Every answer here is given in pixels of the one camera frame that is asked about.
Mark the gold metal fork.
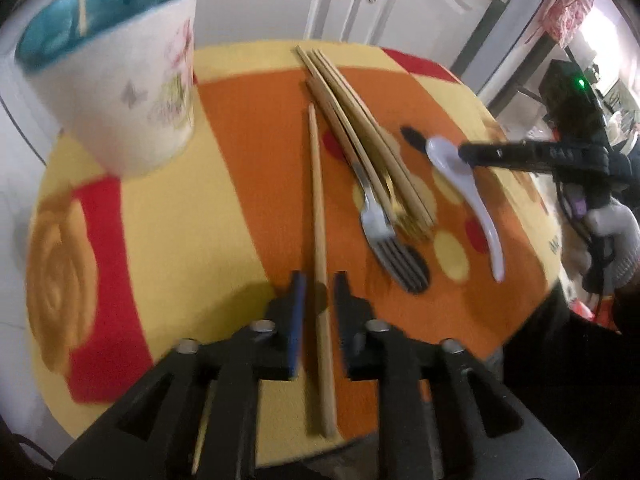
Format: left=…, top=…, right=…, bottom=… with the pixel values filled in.
left=372, top=165, right=433, bottom=242

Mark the orange yellow printed table mat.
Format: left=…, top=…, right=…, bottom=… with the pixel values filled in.
left=25, top=42, right=568, bottom=471

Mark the white cabinet door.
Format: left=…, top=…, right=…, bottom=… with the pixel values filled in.
left=192, top=0, right=373, bottom=51
left=357, top=0, right=493, bottom=68

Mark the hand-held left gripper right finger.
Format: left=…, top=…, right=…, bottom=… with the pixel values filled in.
left=332, top=271, right=576, bottom=480

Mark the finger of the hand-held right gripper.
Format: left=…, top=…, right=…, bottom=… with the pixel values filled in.
left=457, top=140, right=611, bottom=176

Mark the white floral utensil holder cup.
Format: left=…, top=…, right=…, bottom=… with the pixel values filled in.
left=14, top=0, right=199, bottom=177

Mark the glass paned door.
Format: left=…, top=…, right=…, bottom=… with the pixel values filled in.
left=450, top=0, right=568, bottom=98

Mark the pink floral cloth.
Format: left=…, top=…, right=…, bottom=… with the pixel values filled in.
left=542, top=0, right=599, bottom=47

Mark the silver metal fork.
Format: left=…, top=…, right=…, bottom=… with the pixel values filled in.
left=350, top=157, right=431, bottom=295

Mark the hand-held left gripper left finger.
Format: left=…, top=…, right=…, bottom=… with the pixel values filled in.
left=55, top=270, right=307, bottom=480

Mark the person's right hand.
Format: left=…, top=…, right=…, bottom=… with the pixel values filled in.
left=560, top=199, right=640, bottom=291

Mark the black cable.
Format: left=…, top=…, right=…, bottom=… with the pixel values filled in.
left=557, top=180, right=611, bottom=311

